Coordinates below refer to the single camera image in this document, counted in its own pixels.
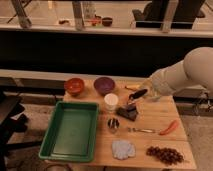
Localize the white paper cup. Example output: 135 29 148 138
104 93 119 111

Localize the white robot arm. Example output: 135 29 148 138
140 47 213 101

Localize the red bowl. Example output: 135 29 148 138
64 78 85 96

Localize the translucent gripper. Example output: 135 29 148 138
139 78 158 100

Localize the black rectangular case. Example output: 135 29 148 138
116 106 138 121

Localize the light blue sponge cloth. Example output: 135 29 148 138
112 140 136 160

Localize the black chair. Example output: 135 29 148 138
0 91 41 171

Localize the background dark bowl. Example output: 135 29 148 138
102 17 113 27

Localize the purple bowl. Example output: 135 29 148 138
94 77 115 95

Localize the green plastic tray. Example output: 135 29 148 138
39 101 99 163

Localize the dark grape bunch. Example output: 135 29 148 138
146 146 184 165

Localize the black brush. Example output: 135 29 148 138
127 89 148 105

